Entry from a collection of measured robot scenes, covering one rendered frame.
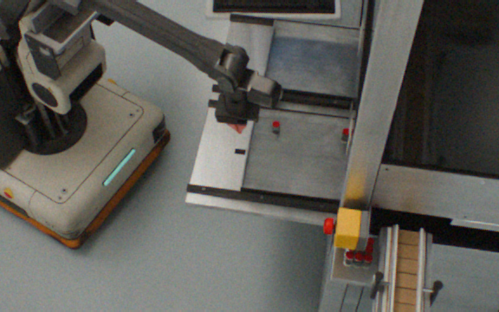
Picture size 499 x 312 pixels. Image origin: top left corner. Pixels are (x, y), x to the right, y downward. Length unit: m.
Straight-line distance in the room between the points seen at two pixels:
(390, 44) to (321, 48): 0.93
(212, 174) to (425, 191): 0.58
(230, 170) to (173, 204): 1.00
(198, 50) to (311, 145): 0.59
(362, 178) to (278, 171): 0.36
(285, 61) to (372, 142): 0.71
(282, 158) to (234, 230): 0.93
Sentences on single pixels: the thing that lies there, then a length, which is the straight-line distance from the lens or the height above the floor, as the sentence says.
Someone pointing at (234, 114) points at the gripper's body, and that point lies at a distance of 1.65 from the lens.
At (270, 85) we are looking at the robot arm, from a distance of 1.55.
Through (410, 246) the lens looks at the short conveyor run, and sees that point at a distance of 1.80.
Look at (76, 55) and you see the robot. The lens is 2.34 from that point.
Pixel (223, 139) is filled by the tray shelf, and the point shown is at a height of 0.88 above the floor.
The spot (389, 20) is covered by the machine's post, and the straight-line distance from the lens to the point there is 1.24.
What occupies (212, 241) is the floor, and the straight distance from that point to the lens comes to 2.81.
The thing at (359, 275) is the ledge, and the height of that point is 0.88.
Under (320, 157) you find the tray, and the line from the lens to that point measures 1.96.
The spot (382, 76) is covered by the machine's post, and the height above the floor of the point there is 1.49.
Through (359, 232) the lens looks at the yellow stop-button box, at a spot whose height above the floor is 1.03.
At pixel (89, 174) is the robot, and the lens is 2.70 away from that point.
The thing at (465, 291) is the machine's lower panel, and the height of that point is 0.62.
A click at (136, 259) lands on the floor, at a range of 2.81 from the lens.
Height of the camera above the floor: 2.51
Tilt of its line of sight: 56 degrees down
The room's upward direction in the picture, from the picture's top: 1 degrees counter-clockwise
